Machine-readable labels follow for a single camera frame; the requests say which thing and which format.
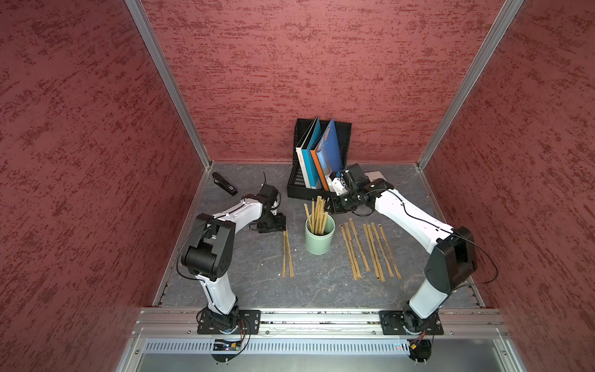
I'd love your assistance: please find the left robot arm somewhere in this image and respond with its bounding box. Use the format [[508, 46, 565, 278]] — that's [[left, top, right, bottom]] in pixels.
[[178, 183, 286, 333]]

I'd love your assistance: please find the white book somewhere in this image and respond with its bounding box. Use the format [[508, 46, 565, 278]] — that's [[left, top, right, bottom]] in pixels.
[[295, 119, 313, 188]]

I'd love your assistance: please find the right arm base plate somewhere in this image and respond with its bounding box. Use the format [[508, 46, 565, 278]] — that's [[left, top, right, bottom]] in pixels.
[[378, 311, 444, 337]]

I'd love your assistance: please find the green metal cup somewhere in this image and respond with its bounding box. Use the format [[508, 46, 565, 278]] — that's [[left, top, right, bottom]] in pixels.
[[305, 215, 336, 255]]

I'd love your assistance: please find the blue folder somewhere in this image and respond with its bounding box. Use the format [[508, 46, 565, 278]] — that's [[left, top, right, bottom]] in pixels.
[[319, 119, 343, 175]]

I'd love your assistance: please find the pink calculator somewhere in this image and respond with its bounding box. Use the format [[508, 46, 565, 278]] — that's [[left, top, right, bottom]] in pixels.
[[365, 170, 385, 182]]

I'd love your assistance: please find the black mesh file holder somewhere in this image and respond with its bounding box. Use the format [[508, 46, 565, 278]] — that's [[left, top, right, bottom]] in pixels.
[[288, 119, 352, 200]]

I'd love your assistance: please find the aluminium front rail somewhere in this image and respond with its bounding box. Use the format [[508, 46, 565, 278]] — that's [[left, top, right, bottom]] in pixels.
[[132, 308, 511, 339]]

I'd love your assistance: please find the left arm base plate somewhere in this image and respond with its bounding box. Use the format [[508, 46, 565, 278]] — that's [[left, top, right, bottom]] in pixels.
[[196, 308, 262, 335]]

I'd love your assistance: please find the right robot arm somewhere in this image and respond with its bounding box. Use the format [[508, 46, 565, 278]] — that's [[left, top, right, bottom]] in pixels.
[[331, 179, 477, 334]]

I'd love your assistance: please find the black stapler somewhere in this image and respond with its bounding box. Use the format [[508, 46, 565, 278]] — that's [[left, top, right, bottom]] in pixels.
[[212, 172, 238, 195]]

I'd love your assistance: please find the teal book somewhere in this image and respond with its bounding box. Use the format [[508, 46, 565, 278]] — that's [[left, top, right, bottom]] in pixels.
[[298, 117, 322, 189]]

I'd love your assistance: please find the orange book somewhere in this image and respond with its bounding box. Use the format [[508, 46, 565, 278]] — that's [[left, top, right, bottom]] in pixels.
[[311, 139, 329, 192]]

